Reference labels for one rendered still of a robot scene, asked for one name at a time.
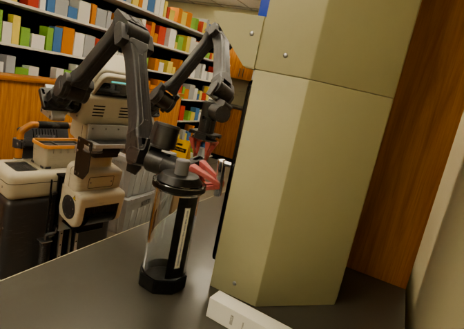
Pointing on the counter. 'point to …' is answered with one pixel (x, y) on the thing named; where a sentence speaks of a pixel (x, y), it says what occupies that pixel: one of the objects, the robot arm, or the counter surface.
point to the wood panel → (415, 139)
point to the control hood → (243, 34)
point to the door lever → (221, 174)
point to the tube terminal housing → (312, 136)
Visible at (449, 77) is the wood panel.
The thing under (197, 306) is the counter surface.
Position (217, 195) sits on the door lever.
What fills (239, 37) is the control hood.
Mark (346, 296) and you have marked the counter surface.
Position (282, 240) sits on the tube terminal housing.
